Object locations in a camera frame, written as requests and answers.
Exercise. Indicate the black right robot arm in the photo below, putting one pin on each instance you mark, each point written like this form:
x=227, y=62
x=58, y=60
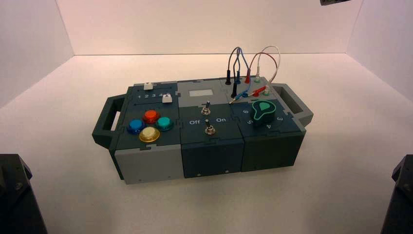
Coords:
x=400, y=200

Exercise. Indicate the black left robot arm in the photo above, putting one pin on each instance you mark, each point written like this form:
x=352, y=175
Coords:
x=16, y=200

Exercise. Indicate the white display window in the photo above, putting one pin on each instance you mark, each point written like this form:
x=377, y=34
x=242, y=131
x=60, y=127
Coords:
x=200, y=93

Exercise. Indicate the dark green grey task box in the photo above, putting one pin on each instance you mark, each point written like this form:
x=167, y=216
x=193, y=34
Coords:
x=209, y=158

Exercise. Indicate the teal push button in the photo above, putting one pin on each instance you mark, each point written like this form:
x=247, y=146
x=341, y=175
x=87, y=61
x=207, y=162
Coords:
x=165, y=123

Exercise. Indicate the white slider knob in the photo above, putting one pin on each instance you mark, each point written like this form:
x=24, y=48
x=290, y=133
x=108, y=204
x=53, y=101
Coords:
x=147, y=86
x=166, y=99

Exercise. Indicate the red push button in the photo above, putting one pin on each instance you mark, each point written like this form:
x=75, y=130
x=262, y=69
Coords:
x=151, y=116

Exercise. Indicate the dark rotary knob green pointer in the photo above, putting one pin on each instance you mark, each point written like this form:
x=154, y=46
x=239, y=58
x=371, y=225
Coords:
x=263, y=113

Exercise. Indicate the yellow push button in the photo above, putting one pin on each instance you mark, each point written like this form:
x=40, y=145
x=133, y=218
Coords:
x=149, y=134

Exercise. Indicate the blue push button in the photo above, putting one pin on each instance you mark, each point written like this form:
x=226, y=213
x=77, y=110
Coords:
x=136, y=126

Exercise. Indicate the dark overhead fixture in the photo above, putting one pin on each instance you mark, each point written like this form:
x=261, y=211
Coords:
x=334, y=2

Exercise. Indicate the metal toggle switch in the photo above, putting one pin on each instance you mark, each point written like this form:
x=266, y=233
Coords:
x=209, y=130
x=205, y=110

